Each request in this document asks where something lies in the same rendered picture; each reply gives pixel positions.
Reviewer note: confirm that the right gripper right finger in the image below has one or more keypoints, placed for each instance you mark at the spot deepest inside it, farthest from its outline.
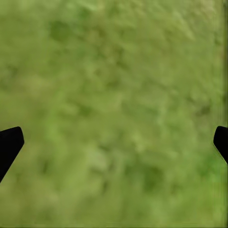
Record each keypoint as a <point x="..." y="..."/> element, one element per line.
<point x="221" y="141"/>

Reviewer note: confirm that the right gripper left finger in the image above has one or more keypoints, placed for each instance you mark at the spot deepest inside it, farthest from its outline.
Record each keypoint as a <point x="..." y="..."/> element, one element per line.
<point x="11" y="142"/>

